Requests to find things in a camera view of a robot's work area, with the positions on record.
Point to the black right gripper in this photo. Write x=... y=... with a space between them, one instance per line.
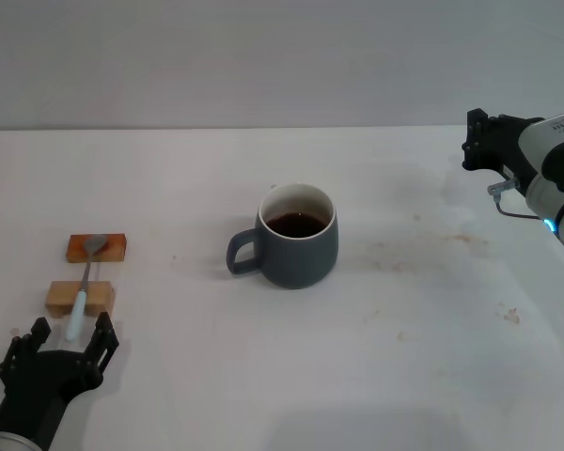
x=505 y=141

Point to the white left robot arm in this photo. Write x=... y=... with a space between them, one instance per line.
x=4 y=441

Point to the grey ceramic mug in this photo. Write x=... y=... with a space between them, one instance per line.
x=296 y=263

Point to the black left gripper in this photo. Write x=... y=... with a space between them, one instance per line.
x=42 y=380

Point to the light tan wooden block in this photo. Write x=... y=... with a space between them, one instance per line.
x=58 y=296

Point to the reddish brown wooden block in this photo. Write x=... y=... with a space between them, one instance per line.
x=115 y=249

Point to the dark coffee liquid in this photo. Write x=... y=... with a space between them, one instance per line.
x=295 y=225

